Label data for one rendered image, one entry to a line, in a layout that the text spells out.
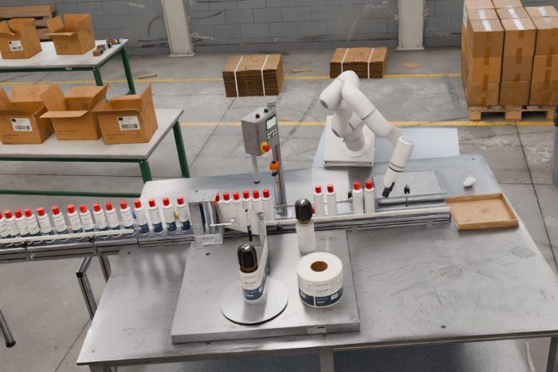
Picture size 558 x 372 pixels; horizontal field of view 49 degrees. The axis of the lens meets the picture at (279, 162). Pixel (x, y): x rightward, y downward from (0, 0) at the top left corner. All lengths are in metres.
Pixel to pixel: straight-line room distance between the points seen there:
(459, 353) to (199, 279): 1.42
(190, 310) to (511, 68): 4.25
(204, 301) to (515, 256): 1.47
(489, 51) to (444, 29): 2.34
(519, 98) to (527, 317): 3.76
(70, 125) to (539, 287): 3.43
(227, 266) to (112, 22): 6.73
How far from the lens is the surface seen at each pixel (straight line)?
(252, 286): 2.69
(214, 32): 8.82
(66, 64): 6.81
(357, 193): 3.16
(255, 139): 3.02
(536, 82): 6.29
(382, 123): 3.02
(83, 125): 4.83
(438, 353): 3.47
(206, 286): 2.92
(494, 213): 3.41
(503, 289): 2.94
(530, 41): 6.14
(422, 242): 3.17
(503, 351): 3.52
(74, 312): 4.46
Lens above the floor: 2.71
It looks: 29 degrees down
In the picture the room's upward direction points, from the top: 6 degrees counter-clockwise
